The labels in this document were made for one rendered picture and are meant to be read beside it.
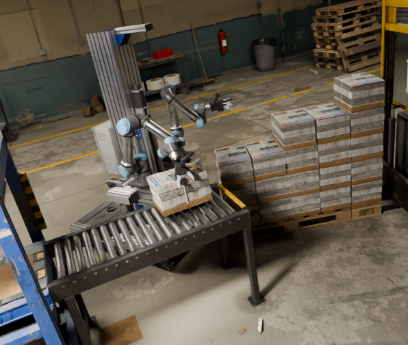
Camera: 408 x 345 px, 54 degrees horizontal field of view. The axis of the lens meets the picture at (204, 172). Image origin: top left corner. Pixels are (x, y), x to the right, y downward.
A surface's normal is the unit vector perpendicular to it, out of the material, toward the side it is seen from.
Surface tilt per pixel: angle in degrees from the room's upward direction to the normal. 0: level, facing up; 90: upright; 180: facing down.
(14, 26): 90
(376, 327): 0
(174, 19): 90
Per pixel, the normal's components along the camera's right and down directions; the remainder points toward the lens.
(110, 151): -0.52, 0.44
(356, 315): -0.16, -0.89
